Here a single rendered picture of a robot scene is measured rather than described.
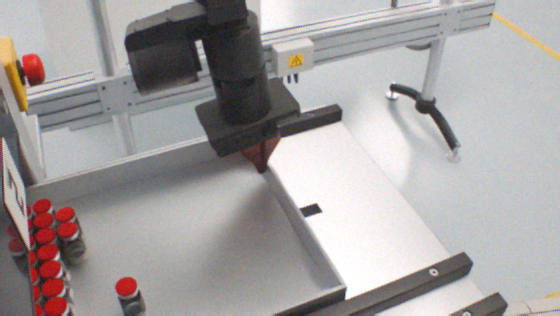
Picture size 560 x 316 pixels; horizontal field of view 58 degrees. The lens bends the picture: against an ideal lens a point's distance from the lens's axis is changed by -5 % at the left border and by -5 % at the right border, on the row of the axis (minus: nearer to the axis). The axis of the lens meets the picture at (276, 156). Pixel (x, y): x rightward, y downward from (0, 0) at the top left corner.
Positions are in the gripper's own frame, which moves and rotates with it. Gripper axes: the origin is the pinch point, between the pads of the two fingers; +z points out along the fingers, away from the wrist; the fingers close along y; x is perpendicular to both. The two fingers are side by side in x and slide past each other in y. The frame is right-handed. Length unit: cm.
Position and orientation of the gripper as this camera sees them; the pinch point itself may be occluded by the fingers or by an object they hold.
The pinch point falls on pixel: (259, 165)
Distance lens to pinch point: 63.1
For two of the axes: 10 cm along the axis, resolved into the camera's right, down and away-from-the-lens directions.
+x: 3.9, 6.1, -6.9
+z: 1.3, 7.0, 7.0
